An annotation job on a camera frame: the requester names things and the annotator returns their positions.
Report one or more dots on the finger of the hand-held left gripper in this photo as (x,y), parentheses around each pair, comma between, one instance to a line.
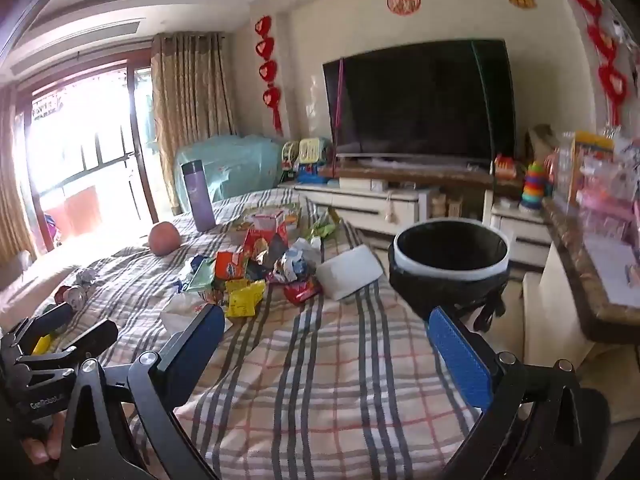
(97,337)
(52,320)

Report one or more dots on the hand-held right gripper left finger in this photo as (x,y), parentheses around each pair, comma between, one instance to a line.
(200,335)

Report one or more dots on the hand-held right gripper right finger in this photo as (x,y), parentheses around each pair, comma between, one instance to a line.
(460,355)

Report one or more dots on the pile of snack wrappers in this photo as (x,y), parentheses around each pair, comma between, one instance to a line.
(240,300)

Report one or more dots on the white-rimmed bin with black bag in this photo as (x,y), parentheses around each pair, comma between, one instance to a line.
(450,250)

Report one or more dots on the red carton box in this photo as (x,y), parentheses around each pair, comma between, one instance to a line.
(267,222)

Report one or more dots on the white rectangular pack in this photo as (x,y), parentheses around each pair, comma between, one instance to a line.
(350,272)

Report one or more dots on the person's left hand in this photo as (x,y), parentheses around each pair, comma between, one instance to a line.
(42,452)

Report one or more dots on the red drink can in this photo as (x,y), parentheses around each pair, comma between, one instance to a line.
(72,296)

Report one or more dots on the silver foil wrapper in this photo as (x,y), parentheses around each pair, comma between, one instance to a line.
(86,276)

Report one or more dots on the orange-pink round fruit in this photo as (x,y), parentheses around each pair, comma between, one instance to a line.
(165,239)

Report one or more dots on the purple thermos bottle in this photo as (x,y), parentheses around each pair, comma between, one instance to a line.
(199,200)

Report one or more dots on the beige curtain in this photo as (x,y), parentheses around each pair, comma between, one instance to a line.
(192,110)
(12,185)

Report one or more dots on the brown marble side counter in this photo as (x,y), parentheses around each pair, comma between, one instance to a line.
(600,310)

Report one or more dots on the flat printed cardboard box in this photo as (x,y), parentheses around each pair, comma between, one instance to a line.
(289,217)

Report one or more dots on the wooden toy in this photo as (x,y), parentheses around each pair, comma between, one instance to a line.
(455,206)

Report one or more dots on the stack of small jars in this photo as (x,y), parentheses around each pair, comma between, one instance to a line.
(439,206)

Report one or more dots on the green squeeze pouch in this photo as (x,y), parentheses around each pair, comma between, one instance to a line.
(325,227)

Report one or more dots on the sliding glass door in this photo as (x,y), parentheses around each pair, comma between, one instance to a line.
(90,150)

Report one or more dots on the white paper sheet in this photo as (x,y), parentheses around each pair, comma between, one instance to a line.
(612,270)

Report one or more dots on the teal covered furniture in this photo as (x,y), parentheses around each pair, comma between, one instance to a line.
(235,160)

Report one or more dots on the white television cabinet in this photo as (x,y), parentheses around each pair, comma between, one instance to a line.
(350,205)

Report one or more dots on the red toy telephone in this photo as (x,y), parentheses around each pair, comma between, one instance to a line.
(506,166)

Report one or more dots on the colourful wheel toy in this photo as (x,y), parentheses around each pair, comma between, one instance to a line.
(289,156)

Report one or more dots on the toy cash register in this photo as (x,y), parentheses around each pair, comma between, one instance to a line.
(315,160)

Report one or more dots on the pink plastic organizer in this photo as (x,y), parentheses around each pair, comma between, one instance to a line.
(610,205)

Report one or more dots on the beige handbag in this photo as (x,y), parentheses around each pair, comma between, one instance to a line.
(542,141)

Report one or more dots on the yellow toy box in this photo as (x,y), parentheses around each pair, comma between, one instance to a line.
(592,160)

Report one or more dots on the black television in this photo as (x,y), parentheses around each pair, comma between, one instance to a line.
(420,105)

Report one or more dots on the thin pink rod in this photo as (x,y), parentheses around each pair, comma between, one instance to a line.
(340,105)

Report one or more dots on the thin green rod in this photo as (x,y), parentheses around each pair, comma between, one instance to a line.
(480,85)

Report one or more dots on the red heart hanging decoration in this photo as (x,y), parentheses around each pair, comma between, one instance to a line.
(265,50)
(600,40)

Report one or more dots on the round red wall sticker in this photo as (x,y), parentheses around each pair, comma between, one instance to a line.
(403,1)

